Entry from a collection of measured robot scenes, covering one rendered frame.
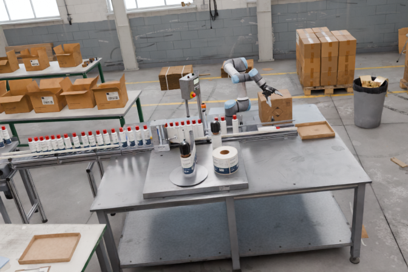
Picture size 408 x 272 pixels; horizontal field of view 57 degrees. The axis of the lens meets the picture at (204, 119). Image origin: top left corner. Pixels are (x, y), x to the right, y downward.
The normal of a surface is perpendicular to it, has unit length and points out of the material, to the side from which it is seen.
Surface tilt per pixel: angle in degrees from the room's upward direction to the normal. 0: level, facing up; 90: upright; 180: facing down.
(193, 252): 1
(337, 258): 0
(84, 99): 90
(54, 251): 0
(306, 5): 90
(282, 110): 90
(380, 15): 90
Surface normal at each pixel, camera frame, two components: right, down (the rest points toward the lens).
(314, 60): -0.10, 0.40
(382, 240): -0.11, -0.90
